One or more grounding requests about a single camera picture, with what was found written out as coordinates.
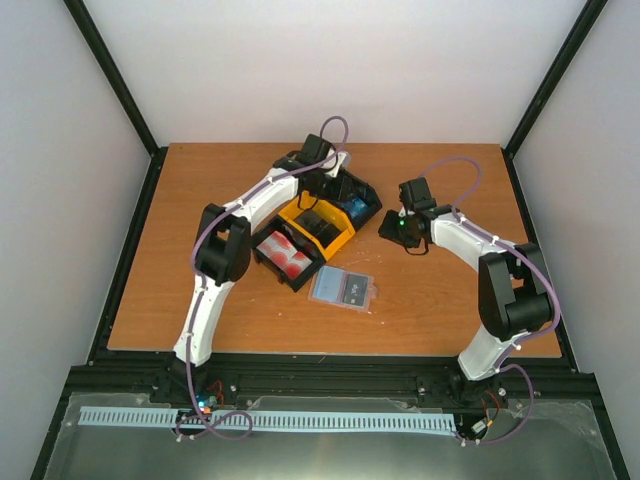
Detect black vip credit card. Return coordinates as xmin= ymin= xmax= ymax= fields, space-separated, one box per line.
xmin=341 ymin=273 xmax=371 ymax=309

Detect pink card holder wallet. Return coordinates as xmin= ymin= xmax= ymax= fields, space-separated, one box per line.
xmin=308 ymin=265 xmax=378 ymax=312

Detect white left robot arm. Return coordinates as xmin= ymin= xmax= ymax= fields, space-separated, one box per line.
xmin=173 ymin=134 xmax=351 ymax=367

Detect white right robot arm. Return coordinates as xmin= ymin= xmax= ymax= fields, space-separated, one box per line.
xmin=378 ymin=177 xmax=561 ymax=381

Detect black bin with blue cards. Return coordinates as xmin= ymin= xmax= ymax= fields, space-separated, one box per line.
xmin=327 ymin=169 xmax=382 ymax=231

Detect stack of blue cards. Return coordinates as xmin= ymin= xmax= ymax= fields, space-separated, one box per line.
xmin=343 ymin=197 xmax=369 ymax=228

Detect black cards in yellow bin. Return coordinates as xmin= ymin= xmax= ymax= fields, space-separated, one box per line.
xmin=295 ymin=210 xmax=342 ymax=248

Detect black bin with red cards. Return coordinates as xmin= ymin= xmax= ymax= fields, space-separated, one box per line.
xmin=252 ymin=216 xmax=326 ymax=292

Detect stack of red cards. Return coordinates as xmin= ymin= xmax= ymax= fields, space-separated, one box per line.
xmin=257 ymin=231 xmax=312 ymax=280

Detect yellow plastic bin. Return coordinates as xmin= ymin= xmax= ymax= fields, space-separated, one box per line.
xmin=278 ymin=192 xmax=356 ymax=261

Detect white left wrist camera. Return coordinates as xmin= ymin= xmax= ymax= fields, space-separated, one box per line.
xmin=322 ymin=151 xmax=352 ymax=178

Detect black aluminium frame rail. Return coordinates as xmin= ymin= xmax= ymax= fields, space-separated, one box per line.
xmin=31 ymin=1 xmax=629 ymax=479

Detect light blue cable duct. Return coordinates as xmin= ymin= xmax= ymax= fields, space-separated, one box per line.
xmin=77 ymin=406 xmax=456 ymax=436

